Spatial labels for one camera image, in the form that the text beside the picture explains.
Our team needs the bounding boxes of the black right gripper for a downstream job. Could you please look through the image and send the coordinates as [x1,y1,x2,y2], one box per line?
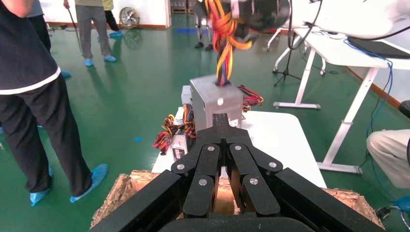
[237,0,291,34]

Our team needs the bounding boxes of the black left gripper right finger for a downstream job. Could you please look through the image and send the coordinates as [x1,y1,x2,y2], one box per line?
[221,113,284,218]

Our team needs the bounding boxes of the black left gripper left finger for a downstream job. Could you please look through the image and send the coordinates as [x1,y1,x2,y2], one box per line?
[170,113,222,219]

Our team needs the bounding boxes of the white table with casters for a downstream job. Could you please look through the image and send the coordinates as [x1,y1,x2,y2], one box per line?
[264,28,327,76]

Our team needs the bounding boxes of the black tripod stand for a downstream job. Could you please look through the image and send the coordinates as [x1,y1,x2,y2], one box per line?
[274,30,302,87]

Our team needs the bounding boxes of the white desk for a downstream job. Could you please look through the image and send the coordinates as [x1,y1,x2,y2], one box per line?
[274,27,410,175]

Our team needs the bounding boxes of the blue floor mat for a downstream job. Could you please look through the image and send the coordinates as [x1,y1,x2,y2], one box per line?
[175,28,207,35]

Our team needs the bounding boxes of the brown cardboard divider box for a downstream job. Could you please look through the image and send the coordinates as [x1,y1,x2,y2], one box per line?
[90,170,385,230]

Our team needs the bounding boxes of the black laptop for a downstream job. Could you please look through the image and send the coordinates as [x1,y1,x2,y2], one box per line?
[347,36,410,60]

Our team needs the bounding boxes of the round metal floor fan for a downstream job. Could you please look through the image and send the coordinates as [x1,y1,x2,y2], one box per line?
[119,7,141,29]

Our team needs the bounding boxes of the seated person beige trousers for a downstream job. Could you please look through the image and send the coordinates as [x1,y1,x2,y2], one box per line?
[366,128,410,215]

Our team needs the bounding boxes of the person in yellow shirt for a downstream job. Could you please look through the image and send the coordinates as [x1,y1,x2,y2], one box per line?
[102,0,124,38]

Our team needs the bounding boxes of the black office chair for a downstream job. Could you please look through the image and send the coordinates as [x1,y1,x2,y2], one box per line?
[398,100,410,120]

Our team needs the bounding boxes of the person in grey trousers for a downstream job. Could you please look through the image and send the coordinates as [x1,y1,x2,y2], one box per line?
[63,0,117,67]

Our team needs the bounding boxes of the person in dark clothes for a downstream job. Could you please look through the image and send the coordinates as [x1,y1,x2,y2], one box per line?
[0,0,109,207]

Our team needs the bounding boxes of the dark thin stick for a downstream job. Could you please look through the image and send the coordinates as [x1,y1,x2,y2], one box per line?
[65,6,81,49]

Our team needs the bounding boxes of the person grey shirt black trousers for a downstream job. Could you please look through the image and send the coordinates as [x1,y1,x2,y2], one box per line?
[26,0,73,79]

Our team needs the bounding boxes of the blue cable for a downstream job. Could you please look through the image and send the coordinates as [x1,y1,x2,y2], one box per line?
[344,39,394,196]

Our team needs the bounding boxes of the black cable plug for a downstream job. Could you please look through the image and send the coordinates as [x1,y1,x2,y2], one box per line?
[375,206,391,221]

